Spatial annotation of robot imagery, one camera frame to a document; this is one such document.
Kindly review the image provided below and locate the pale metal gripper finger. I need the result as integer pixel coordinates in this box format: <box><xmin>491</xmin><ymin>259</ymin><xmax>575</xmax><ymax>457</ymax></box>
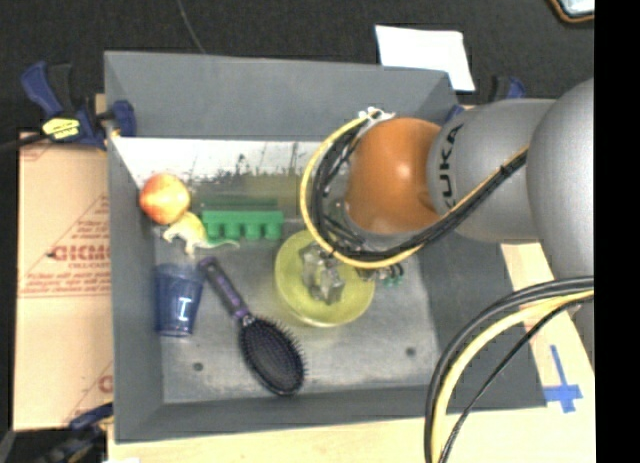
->
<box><xmin>299</xmin><ymin>244</ymin><xmax>329</xmax><ymax>286</ymax></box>
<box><xmin>313</xmin><ymin>266</ymin><xmax>347</xmax><ymax>306</ymax></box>

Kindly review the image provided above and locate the yellow-green round plate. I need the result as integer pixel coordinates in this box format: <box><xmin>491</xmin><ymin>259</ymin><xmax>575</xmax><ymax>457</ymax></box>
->
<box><xmin>273</xmin><ymin>229</ymin><xmax>377</xmax><ymax>329</ymax></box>

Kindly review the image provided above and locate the grey metal bin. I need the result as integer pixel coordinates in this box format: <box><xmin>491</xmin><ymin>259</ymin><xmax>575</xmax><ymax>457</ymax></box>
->
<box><xmin>103</xmin><ymin>50</ymin><xmax>547</xmax><ymax>442</ymax></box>

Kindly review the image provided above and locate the green studded toy brick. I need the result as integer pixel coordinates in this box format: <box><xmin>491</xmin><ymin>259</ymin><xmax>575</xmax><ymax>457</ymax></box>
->
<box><xmin>200</xmin><ymin>209</ymin><xmax>286</xmax><ymax>243</ymax></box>

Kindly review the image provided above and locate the purple and black hairbrush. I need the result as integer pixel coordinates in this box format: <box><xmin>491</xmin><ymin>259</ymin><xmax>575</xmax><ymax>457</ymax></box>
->
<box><xmin>196</xmin><ymin>256</ymin><xmax>307</xmax><ymax>397</ymax></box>

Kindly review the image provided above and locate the yellow toy dinosaur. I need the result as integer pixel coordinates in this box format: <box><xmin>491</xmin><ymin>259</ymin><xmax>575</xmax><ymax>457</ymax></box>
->
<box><xmin>162</xmin><ymin>210</ymin><xmax>241</xmax><ymax>258</ymax></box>

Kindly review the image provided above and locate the blue plastic cup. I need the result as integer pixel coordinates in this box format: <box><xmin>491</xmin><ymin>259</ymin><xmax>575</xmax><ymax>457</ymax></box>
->
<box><xmin>152</xmin><ymin>262</ymin><xmax>206</xmax><ymax>338</ymax></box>

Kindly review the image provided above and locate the red and yellow apple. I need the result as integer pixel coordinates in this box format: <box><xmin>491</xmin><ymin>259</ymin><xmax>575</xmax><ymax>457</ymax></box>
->
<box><xmin>138</xmin><ymin>173</ymin><xmax>192</xmax><ymax>226</ymax></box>

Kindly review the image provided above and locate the brown cardboard board red print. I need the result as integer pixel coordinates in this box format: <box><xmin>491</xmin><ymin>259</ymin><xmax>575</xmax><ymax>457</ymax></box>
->
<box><xmin>12</xmin><ymin>133</ymin><xmax>116</xmax><ymax>432</ymax></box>

